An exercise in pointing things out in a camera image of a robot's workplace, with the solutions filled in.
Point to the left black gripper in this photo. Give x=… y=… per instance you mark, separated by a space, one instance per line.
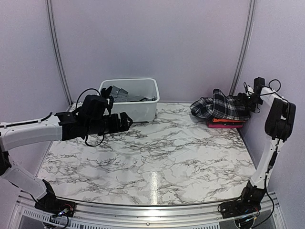
x=116 y=127

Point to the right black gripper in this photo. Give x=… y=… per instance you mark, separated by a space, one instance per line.
x=251 y=108

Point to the black white plaid shirt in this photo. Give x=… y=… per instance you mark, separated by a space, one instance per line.
x=219 y=106

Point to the orange t-shirt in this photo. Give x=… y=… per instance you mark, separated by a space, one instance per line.
x=226 y=121

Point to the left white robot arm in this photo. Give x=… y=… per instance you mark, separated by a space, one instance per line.
x=61 y=126

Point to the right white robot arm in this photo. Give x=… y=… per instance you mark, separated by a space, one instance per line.
x=278 y=127

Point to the white plastic laundry bin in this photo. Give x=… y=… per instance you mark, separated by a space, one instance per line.
x=137 y=111

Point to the grey garment in bin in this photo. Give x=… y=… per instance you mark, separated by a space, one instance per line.
x=120 y=95

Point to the black garment in bin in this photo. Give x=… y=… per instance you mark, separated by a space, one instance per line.
x=106 y=92

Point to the folded dark striped shirt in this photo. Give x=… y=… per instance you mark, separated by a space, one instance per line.
x=225 y=123

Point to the folded pink garment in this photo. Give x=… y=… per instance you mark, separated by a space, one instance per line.
x=223 y=126

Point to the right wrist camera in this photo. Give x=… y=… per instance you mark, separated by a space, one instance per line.
x=259 y=83

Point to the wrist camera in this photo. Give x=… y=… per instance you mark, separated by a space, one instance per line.
x=259 y=83
x=94 y=106

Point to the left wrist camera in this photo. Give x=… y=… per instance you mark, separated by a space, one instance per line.
x=94 y=106

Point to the right aluminium wall post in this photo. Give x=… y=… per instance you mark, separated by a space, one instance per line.
x=245 y=45

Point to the aluminium wall post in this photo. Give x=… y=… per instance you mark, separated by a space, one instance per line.
x=245 y=45
x=57 y=53

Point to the aluminium front frame rail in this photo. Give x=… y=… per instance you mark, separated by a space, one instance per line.
x=89 y=215

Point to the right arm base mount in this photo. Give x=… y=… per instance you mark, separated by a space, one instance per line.
x=239 y=208

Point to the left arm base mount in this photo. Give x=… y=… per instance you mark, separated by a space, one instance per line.
x=56 y=207

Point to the left aluminium wall post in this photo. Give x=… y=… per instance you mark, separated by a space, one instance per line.
x=57 y=53

